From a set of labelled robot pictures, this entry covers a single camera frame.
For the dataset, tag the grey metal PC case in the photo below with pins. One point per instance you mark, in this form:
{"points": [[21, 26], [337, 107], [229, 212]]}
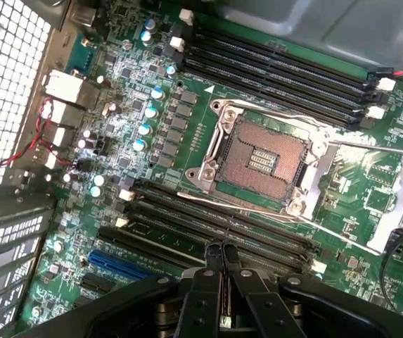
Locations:
{"points": [[7, 56]]}

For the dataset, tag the RAM slot with black latches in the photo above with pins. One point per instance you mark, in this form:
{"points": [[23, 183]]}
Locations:
{"points": [[187, 230], [268, 88], [233, 214], [278, 63]]}

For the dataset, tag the long silver locking lever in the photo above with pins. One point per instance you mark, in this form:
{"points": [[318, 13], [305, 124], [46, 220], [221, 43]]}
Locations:
{"points": [[257, 211]]}

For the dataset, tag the short black expansion slot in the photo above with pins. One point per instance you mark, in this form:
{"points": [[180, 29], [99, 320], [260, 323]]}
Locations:
{"points": [[97, 283]]}

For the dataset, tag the bent silver locking lever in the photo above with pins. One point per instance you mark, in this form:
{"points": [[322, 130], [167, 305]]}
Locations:
{"points": [[373, 148]]}

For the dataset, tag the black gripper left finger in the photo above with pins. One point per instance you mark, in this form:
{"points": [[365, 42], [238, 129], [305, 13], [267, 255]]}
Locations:
{"points": [[201, 306]]}

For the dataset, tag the green motherboard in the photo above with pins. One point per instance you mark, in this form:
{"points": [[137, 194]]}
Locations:
{"points": [[363, 197]]}

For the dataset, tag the silver socket cover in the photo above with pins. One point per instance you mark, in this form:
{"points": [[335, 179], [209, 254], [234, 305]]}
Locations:
{"points": [[391, 197]]}

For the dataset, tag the CPU socket with gold pins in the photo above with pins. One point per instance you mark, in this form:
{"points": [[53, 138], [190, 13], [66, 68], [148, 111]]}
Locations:
{"points": [[261, 158]]}

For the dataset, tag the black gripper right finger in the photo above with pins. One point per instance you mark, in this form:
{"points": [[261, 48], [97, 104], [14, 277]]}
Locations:
{"points": [[261, 310]]}

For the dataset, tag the silver rear port block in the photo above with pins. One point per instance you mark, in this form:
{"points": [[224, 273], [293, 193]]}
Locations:
{"points": [[64, 86], [53, 139], [60, 114]]}

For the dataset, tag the blue expansion slot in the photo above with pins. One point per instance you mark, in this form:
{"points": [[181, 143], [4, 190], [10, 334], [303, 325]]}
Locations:
{"points": [[116, 265]]}

